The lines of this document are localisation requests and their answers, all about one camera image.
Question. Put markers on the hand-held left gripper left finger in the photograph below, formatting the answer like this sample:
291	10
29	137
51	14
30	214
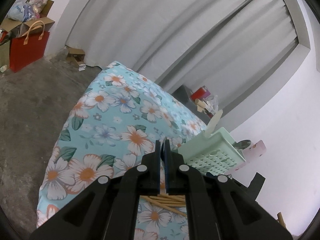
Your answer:
157	170

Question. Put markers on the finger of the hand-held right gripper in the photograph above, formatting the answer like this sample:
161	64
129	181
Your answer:
257	185

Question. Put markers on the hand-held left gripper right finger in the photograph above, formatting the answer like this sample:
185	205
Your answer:
167	177

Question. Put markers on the wooden chopstick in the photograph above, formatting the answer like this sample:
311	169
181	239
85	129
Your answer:
170	197
176	211
172	205
171	200

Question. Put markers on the green perforated utensil basket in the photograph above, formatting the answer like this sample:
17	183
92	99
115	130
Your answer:
212	155

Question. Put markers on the pale pink printed bag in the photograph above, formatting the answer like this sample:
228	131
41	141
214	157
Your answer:
255	152

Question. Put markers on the brown wooden piece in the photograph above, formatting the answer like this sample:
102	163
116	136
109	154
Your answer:
280	217

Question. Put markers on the metal spoon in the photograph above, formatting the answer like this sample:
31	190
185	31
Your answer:
242	144

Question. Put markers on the blue floral blanket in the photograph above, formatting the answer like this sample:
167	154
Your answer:
112	130

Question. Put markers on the cream spoon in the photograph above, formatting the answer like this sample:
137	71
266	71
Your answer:
214	122

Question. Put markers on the cardboard roll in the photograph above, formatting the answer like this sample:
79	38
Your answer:
200	105

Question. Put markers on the grey cabinet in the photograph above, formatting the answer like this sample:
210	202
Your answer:
183	93

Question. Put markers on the red flask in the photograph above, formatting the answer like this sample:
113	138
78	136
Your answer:
198	94

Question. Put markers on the purple cup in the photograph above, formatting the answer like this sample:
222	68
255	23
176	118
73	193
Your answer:
208	92

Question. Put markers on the white paper scrap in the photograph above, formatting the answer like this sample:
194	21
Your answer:
82	67

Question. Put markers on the grey curtain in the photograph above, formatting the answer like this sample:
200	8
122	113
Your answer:
175	30

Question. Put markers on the small flattened cardboard box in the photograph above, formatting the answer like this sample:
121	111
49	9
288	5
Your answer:
75	55

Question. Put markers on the red gift bag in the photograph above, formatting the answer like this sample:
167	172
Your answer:
27	52

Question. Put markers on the green gold gift bag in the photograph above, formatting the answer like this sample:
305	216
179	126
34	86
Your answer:
4	53

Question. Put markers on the large open cardboard box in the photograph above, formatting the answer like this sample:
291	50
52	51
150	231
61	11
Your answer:
15	26

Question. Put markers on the pink plastic bag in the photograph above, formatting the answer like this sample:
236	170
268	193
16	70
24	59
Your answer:
39	0

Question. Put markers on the blue white plastic bag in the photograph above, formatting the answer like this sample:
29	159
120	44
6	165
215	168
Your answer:
21	11

